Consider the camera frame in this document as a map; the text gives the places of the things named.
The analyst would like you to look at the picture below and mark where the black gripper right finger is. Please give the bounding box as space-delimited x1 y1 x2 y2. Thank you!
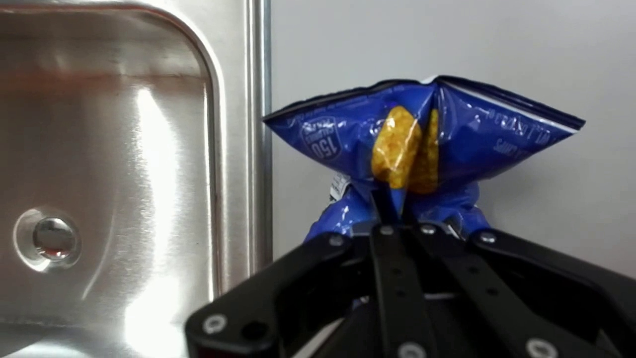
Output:
420 223 615 358

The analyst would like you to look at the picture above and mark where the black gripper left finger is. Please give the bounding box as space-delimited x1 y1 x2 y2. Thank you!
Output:
370 192 438 358

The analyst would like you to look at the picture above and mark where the blue chip packet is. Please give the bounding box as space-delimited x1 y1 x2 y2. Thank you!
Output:
265 76 585 237

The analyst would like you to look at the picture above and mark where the stainless steel sink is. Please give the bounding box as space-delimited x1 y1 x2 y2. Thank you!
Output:
0 0 271 358

